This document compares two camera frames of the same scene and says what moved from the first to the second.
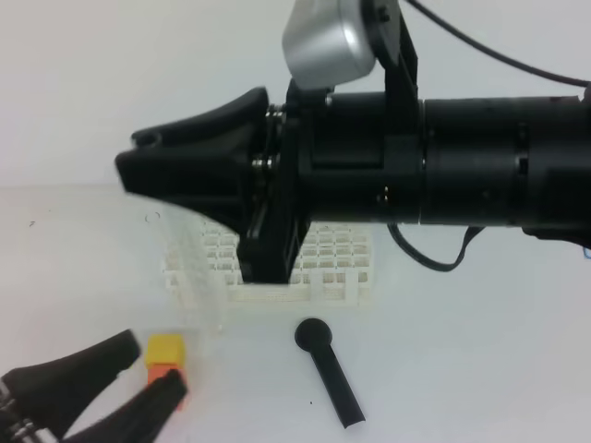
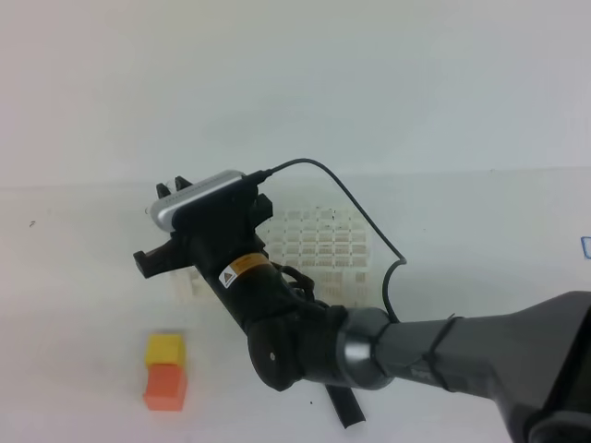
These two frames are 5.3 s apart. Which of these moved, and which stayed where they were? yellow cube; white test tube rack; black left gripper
Moved: black left gripper
Stayed: yellow cube; white test tube rack
